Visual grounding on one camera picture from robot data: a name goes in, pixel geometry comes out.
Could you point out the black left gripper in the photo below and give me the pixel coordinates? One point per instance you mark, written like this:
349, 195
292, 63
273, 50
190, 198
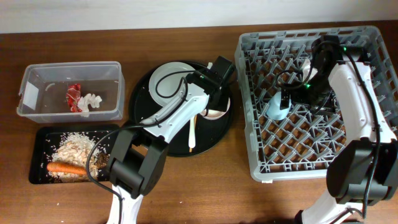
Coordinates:
222, 106

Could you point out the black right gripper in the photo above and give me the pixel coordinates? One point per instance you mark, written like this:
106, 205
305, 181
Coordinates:
296, 97

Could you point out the light blue plastic cup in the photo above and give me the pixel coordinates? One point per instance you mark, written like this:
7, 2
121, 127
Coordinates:
274, 111

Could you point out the grey round plate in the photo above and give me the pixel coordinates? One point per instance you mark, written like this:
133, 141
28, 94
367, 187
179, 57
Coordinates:
168, 85

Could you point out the brown pine cone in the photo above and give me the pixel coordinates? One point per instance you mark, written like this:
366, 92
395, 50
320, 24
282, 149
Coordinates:
102, 160

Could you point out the rice and peanut shell waste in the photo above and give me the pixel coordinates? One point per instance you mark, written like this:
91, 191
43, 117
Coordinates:
71, 149

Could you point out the orange carrot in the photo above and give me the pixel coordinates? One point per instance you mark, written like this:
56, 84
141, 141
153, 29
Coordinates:
66, 168

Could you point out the red snack wrapper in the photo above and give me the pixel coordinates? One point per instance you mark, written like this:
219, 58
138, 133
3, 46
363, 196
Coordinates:
73, 96

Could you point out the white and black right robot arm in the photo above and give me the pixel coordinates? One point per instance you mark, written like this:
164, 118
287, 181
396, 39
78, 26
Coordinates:
365, 171

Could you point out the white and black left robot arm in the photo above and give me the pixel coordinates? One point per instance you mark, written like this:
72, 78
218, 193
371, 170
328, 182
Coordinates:
138, 156

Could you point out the grey dishwasher rack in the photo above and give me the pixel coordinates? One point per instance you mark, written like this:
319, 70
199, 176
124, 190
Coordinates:
302, 145

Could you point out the pink bowl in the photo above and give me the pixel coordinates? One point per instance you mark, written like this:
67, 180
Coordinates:
214, 114

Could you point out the wooden chopstick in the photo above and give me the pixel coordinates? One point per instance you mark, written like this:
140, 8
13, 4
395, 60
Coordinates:
194, 121

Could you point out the round black tray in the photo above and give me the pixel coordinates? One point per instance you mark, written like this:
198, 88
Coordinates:
197, 136

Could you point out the white plastic fork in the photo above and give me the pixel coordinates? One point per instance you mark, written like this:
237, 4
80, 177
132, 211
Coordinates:
192, 133

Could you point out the clear plastic bin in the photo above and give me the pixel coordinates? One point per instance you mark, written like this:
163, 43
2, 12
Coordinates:
44, 87

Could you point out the black rectangular tray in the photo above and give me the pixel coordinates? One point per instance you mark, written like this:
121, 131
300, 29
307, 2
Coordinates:
43, 137

